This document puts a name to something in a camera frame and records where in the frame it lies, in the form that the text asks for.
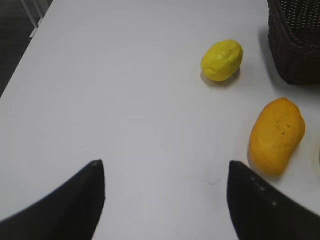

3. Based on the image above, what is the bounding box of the dark woven basket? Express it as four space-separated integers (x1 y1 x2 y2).
267 0 320 85

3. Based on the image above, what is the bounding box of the white table frame leg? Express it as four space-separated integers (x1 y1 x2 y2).
20 0 53 40

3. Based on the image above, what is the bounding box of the yellow lemon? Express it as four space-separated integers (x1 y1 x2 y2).
200 39 243 82

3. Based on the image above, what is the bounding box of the orange yellow mango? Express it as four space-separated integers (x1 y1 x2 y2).
248 97 306 177

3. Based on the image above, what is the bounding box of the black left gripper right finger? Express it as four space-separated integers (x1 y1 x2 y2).
226 160 320 240

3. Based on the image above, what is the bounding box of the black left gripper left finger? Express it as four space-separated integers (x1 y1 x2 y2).
0 159 105 240

